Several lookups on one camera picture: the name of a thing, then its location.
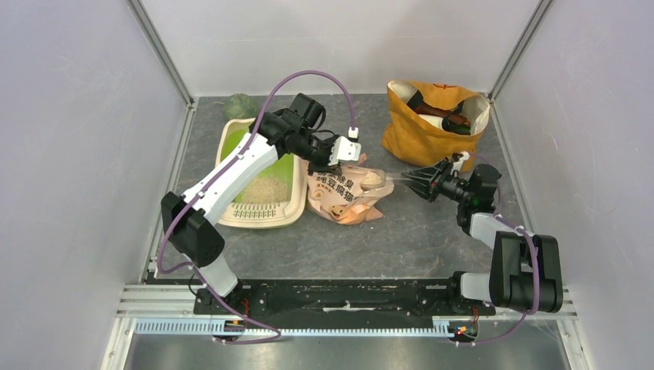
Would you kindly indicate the pink cat litter bag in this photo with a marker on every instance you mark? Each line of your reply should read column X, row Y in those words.
column 339, row 197

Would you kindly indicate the green fuzzy ball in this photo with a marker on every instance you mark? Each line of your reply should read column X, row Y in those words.
column 240, row 106

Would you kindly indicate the beige litter pellets pile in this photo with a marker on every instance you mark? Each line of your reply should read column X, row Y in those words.
column 265, row 190

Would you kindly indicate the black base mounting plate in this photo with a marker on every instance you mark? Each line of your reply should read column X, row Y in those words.
column 342, row 303

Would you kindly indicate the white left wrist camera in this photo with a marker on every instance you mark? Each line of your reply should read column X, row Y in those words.
column 346, row 148

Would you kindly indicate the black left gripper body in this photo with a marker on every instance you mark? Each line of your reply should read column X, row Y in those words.
column 315, row 152

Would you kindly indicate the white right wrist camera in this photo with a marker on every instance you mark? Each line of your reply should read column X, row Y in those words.
column 457, row 160

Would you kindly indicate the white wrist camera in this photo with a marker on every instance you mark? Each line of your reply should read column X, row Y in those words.
column 457, row 160
column 346, row 148

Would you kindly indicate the cream green litter box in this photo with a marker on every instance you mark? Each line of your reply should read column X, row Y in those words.
column 265, row 216

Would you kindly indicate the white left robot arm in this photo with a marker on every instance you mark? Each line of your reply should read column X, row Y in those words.
column 189, row 219

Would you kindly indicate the orange paper bag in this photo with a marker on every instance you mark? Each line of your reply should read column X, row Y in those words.
column 430, row 122

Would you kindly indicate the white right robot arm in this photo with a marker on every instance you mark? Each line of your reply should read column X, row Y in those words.
column 525, row 269

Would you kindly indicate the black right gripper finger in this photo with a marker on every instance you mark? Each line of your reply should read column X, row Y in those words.
column 422, row 176
column 423, row 191

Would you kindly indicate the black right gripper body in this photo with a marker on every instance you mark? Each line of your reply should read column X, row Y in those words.
column 447, row 185

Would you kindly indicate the clear plastic scoop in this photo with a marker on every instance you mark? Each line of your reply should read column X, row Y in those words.
column 374, row 179

